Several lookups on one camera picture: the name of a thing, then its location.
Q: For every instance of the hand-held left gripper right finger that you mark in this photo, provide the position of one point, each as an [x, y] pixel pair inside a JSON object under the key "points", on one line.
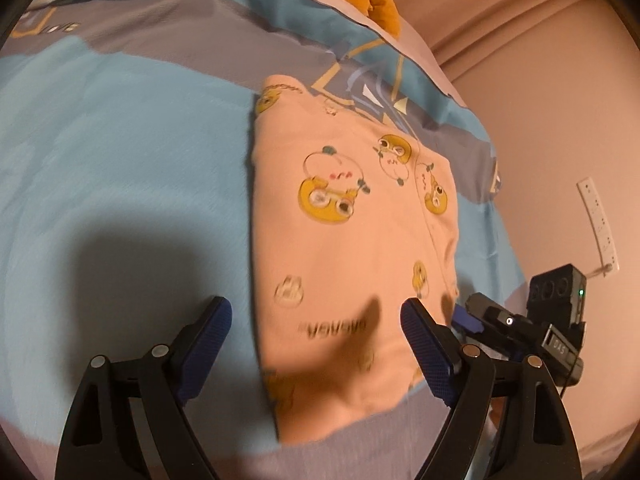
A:
{"points": [[425, 355]]}

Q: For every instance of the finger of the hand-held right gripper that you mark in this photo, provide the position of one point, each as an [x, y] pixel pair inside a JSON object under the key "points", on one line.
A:
{"points": [[466, 322]]}

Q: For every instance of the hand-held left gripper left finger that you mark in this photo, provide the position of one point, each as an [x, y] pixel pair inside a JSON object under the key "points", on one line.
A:
{"points": [[210, 340]]}

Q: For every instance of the pink cartoon print shirt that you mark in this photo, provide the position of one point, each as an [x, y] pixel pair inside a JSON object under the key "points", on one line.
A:
{"points": [[350, 260]]}

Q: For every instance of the white power strip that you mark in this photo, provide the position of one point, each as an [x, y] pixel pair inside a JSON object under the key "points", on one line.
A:
{"points": [[597, 225]]}

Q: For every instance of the blue grey patterned quilt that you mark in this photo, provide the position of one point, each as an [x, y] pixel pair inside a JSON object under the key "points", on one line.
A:
{"points": [[125, 160]]}

